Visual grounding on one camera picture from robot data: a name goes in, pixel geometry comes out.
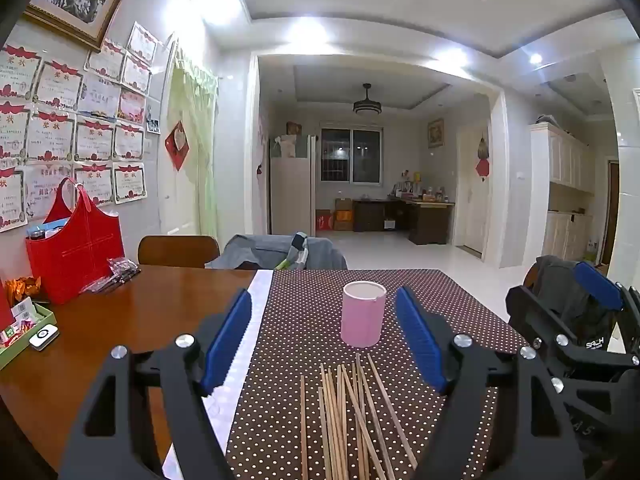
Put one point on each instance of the brown door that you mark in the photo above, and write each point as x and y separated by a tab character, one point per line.
612	210

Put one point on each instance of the small framed picture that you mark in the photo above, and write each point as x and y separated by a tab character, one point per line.
435	133

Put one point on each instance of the wall of award certificates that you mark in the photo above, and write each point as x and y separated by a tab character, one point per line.
55	85

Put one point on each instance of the red carton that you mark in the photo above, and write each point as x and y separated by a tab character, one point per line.
325	220

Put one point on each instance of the red box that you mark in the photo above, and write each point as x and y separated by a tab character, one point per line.
5	310

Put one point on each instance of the brown wooden chair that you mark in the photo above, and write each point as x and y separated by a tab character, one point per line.
175	250

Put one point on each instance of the light green curtain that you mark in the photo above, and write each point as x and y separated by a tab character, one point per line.
200	110

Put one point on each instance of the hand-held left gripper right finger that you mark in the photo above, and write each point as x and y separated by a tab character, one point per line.
420	345

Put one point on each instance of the white bag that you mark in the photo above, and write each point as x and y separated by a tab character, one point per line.
283	146

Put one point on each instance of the white wall cabinets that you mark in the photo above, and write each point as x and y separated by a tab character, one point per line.
560	160

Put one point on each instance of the clear packet of dark items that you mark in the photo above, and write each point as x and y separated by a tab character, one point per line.
117	270

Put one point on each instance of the pink cup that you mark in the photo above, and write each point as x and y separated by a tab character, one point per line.
362	315

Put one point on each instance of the orange snack wrappers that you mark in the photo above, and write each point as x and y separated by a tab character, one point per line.
22	287

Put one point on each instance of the pile of wooden chopsticks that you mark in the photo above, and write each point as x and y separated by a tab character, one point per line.
334	435

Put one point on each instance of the green tray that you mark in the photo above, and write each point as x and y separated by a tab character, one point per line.
15	355

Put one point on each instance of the barred window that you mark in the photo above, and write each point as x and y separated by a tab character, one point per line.
367	155

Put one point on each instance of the dark wooden sideboard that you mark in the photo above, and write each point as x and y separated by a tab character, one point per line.
430	222

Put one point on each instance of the dark grey jacket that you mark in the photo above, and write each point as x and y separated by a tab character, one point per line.
565	290

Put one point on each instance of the white door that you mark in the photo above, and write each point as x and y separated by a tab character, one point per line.
467	210

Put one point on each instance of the ceiling fan lamp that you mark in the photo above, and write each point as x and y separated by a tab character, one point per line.
367	106

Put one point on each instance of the small photo prints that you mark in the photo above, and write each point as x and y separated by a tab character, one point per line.
153	120

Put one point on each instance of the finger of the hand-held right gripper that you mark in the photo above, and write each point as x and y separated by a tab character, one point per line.
597	282
522	310

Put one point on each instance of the brown cardboard box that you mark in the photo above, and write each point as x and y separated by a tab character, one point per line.
343	204

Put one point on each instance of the white green paper packet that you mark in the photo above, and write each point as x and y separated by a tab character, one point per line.
20	317

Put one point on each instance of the assorted bottles and boxes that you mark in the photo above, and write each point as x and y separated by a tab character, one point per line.
425	194

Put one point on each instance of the red tote bag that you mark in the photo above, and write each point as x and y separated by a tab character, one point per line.
75	260

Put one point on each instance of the small box with picture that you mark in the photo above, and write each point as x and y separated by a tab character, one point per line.
293	128

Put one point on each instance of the white refrigerator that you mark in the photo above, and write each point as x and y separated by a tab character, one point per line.
290	195

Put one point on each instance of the red diamond door decoration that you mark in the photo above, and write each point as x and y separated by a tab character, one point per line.
177	145

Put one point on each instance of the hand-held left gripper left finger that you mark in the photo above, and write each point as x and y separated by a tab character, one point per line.
230	345

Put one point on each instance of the orange cardboard box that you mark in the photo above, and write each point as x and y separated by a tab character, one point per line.
343	220

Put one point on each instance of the brown polka dot tablecloth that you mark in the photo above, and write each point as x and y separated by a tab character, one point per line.
300	320

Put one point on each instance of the small white device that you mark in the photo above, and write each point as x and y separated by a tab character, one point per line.
44	336

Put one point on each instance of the red hanging door ornament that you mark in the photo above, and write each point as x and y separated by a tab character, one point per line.
483	167

